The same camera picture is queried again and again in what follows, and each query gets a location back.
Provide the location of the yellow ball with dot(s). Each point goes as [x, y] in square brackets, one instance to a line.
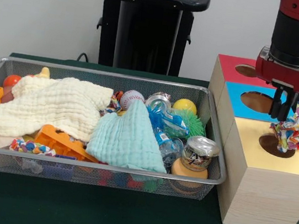
[185, 106]

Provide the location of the orange plastic toy block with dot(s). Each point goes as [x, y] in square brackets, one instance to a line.
[59, 141]

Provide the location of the crushed drink can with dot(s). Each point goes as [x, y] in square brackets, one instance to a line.
[200, 152]

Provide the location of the wooden three-hole box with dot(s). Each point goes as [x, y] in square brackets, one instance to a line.
[266, 189]

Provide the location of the mint green muslin cloth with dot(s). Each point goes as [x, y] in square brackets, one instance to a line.
[129, 139]

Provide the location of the silver mesh bin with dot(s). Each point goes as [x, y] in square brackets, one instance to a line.
[129, 177]

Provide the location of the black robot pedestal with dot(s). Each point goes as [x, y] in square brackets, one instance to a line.
[144, 33]

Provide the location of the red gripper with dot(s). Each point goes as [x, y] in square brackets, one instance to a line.
[290, 77]

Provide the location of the white baseball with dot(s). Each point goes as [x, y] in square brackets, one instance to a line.
[131, 99]

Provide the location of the dark green table cloth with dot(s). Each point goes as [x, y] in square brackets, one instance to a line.
[96, 213]

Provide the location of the cream muslin cloth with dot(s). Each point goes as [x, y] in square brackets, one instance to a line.
[42, 102]

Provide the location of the green spiky ball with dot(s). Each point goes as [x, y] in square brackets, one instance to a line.
[189, 123]

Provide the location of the red-orange ball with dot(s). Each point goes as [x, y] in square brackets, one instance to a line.
[11, 81]

